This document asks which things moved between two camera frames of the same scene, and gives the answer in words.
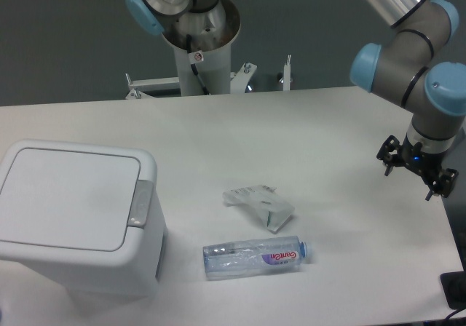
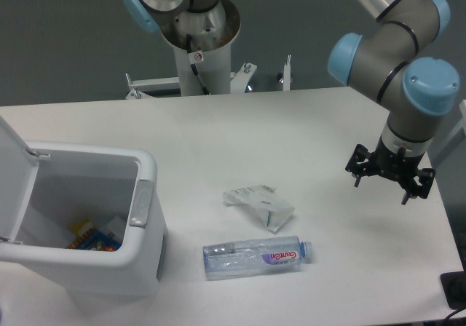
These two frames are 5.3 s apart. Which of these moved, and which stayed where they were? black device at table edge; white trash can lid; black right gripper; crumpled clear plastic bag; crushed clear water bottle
Moved: black right gripper; white trash can lid
Stayed: crumpled clear plastic bag; crushed clear water bottle; black device at table edge
